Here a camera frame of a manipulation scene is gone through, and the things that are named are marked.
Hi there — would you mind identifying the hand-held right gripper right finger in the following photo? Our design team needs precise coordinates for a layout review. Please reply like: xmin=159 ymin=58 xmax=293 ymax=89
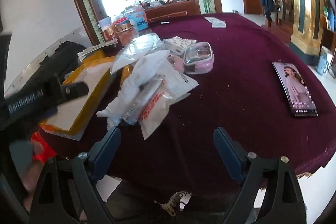
xmin=213 ymin=126 xmax=307 ymax=224

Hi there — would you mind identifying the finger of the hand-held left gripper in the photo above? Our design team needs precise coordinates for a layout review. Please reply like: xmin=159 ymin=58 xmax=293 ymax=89
xmin=61 ymin=82 xmax=89 ymax=103

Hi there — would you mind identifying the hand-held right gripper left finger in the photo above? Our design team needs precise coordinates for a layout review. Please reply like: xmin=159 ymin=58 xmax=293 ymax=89
xmin=29 ymin=126 xmax=122 ymax=224

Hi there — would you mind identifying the yellow cardboard box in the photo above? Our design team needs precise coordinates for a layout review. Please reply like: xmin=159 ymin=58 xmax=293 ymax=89
xmin=39 ymin=56 xmax=133 ymax=140

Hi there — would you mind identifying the white red print packet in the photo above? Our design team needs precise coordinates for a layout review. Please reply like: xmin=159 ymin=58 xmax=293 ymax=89
xmin=138 ymin=90 xmax=175 ymax=140

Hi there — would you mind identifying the white towel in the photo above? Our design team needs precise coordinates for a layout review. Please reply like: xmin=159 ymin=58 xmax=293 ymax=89
xmin=97 ymin=49 xmax=171 ymax=130

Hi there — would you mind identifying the white face mask packet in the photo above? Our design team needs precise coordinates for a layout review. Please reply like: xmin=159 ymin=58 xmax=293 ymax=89
xmin=110 ymin=34 xmax=160 ymax=73

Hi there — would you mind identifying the plain white packet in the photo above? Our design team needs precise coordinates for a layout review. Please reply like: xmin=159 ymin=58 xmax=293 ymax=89
xmin=157 ymin=70 xmax=198 ymax=104

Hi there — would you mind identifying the clear pink pouch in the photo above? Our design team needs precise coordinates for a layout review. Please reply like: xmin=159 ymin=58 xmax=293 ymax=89
xmin=182 ymin=42 xmax=214 ymax=75

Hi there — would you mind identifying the patterned tissue pack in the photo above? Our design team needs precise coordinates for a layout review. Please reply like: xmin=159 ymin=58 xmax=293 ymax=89
xmin=163 ymin=36 xmax=197 ymax=56

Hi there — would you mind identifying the person's left hand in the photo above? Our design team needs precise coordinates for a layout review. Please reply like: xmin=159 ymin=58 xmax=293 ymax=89
xmin=22 ymin=162 xmax=44 ymax=211

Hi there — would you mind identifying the black bag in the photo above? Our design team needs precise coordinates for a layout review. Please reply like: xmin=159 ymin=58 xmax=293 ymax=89
xmin=49 ymin=41 xmax=88 ymax=77

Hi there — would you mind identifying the stack of papers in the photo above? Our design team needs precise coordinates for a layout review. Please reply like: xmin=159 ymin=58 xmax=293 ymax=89
xmin=77 ymin=39 xmax=120 ymax=59

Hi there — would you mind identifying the maroon tablecloth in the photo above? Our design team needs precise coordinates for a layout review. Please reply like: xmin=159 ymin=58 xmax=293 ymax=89
xmin=39 ymin=13 xmax=336 ymax=203

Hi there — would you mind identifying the orange print clear cup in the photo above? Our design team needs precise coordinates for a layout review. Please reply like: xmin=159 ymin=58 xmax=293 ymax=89
xmin=117 ymin=27 xmax=139 ymax=46

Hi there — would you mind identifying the white blue container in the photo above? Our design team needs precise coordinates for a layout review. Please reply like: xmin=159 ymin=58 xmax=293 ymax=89
xmin=98 ymin=17 xmax=112 ymax=28

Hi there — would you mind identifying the blue label clear jar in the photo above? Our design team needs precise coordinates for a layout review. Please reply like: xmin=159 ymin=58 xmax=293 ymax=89
xmin=125 ymin=7 xmax=149 ymax=31

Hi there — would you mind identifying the smartphone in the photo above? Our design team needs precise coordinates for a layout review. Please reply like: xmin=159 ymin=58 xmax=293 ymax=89
xmin=272 ymin=61 xmax=319 ymax=117

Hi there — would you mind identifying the tall red lid jar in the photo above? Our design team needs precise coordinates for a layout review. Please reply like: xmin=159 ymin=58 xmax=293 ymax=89
xmin=124 ymin=0 xmax=141 ymax=10

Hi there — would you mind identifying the wooden sideboard cabinet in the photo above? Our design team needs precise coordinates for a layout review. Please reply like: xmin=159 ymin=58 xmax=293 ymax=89
xmin=143 ymin=0 xmax=201 ymax=24

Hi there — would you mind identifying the plastic bucket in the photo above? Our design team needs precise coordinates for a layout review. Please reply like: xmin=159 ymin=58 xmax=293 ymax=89
xmin=316 ymin=46 xmax=334 ymax=75

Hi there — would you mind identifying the wooden stair railing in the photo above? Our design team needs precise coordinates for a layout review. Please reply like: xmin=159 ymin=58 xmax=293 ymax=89
xmin=270 ymin=0 xmax=296 ymax=30

